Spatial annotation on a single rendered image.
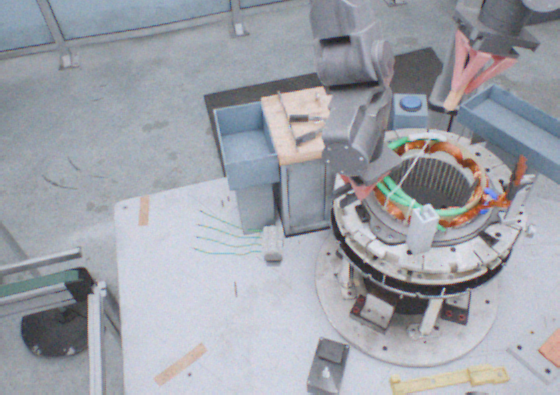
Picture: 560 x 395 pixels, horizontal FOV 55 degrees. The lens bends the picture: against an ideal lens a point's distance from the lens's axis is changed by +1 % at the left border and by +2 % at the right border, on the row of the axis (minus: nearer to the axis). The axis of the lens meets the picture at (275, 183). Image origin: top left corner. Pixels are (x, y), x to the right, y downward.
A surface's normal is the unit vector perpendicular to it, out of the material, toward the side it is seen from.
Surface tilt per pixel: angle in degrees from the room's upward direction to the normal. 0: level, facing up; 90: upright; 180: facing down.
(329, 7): 75
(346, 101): 21
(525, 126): 0
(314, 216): 90
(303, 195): 90
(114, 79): 0
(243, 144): 0
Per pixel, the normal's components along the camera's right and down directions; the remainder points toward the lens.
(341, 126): -0.42, -0.61
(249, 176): 0.21, 0.74
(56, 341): -0.05, -0.65
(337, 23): -0.48, 0.49
